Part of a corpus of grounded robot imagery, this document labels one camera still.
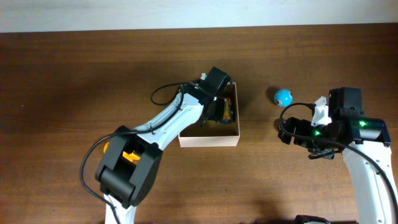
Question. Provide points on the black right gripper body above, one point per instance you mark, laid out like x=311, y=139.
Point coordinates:
x=305, y=129

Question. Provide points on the yellow rubber toy animal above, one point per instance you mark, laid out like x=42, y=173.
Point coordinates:
x=131, y=157

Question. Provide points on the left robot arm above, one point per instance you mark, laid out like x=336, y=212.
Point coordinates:
x=125, y=184

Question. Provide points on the blue toy ball with eye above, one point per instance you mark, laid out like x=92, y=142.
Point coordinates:
x=283, y=97

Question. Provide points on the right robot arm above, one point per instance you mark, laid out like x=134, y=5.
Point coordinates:
x=339, y=126

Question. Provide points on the white square cardboard box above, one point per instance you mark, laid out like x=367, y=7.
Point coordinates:
x=212, y=133

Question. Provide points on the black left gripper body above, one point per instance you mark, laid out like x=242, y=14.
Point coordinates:
x=217, y=109

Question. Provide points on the red grey toy truck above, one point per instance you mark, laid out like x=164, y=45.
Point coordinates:
x=225, y=111

